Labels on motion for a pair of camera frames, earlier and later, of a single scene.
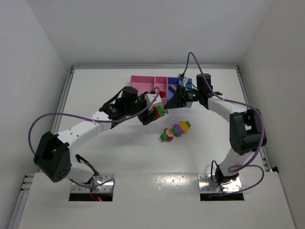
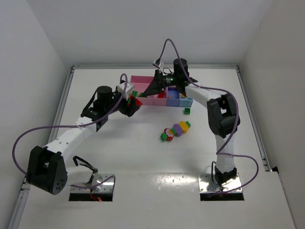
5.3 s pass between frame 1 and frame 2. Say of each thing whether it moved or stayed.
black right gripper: moved
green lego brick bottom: stayed
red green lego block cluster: moved
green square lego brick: stayed
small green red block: stayed
